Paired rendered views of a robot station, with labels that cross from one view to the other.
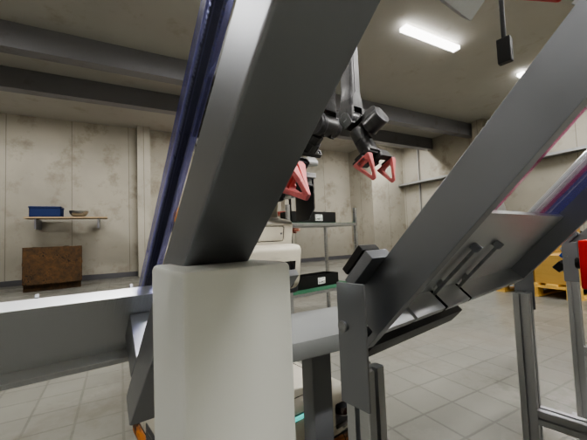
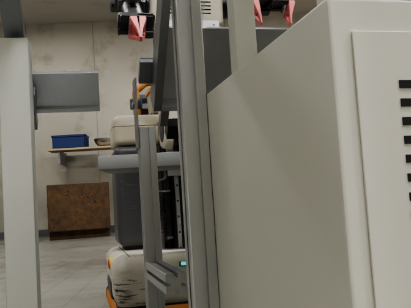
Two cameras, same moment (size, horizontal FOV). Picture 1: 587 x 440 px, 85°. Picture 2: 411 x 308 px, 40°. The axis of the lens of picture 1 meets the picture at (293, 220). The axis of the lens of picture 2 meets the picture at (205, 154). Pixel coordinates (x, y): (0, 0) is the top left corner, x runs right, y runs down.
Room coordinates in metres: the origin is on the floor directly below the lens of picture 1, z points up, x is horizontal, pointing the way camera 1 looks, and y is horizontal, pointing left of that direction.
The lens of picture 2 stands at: (-0.70, -0.81, 0.46)
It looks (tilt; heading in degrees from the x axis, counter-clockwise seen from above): 5 degrees up; 26
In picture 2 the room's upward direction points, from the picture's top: 4 degrees counter-clockwise
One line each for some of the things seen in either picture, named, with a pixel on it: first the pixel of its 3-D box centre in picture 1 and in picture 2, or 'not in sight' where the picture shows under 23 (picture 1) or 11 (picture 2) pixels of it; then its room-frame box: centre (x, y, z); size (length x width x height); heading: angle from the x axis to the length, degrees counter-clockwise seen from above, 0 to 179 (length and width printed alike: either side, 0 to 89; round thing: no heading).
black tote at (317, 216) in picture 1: (308, 217); not in sight; (3.09, -0.15, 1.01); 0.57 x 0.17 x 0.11; 130
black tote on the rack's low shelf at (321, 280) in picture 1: (311, 280); not in sight; (3.09, -0.15, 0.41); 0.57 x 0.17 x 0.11; 130
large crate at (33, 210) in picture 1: (46, 212); (70, 142); (6.88, 5.34, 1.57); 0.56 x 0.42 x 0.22; 119
